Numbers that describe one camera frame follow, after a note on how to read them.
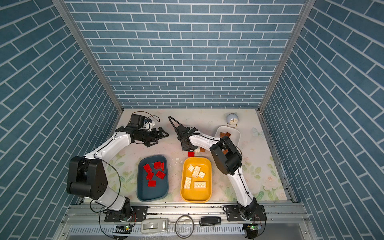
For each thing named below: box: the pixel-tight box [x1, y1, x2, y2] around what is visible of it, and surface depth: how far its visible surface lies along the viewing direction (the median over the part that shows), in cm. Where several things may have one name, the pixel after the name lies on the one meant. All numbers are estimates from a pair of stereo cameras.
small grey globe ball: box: [226, 113, 239, 128], surface depth 110 cm
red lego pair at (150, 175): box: [146, 171, 154, 180], surface depth 88 cm
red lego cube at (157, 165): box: [153, 161, 162, 170], surface depth 89 cm
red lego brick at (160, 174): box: [156, 170, 166, 180], surface depth 86 cm
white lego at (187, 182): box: [184, 177, 192, 189], surface depth 84 cm
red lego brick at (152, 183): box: [148, 180, 157, 188], surface depth 84 cm
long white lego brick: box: [192, 165, 201, 179], surface depth 88 cm
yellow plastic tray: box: [180, 157, 212, 203], surface depth 85 cm
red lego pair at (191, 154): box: [188, 151, 195, 157], surface depth 98 cm
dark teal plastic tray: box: [137, 155, 169, 202], surface depth 84 cm
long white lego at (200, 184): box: [194, 181, 206, 189], surface depth 84 cm
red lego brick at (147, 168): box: [143, 163, 152, 173], surface depth 88 cm
